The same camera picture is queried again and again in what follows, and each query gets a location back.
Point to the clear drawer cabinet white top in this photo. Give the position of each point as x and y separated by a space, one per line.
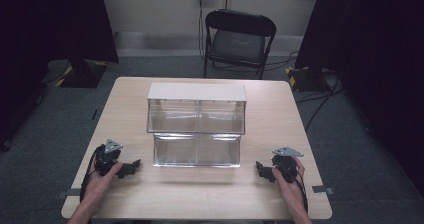
196 107

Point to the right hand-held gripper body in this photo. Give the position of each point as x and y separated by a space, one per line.
286 164

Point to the person's right hand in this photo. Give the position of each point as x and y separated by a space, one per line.
290 189

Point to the black curtain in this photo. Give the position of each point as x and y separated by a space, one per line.
50 34
373 50

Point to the grey tape strip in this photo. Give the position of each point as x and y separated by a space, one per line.
322 189
71 193

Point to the black folding chair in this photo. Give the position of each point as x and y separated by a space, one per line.
238 40

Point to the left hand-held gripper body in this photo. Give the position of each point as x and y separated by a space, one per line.
106 157

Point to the person's left hand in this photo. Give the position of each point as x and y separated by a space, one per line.
98 184

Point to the clear plastic drawer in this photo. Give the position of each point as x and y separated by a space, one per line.
196 150

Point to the black stand base yellow tape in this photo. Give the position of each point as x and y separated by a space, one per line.
306 79

